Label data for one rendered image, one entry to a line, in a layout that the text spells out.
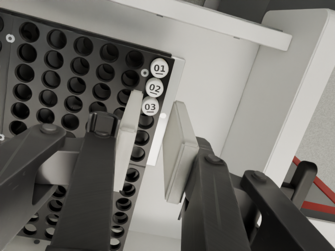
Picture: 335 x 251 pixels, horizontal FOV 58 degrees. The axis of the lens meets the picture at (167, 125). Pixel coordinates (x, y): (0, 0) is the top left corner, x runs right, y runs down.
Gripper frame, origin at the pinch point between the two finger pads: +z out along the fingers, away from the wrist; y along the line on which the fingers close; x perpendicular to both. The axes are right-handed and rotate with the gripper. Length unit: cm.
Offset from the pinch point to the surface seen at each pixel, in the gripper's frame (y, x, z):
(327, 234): 31.4, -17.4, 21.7
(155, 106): 0.1, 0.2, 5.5
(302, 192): 13.5, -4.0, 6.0
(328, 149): 82, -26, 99
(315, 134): 73, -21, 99
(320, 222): 29.3, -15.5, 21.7
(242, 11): 19, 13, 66
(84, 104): -4.9, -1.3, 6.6
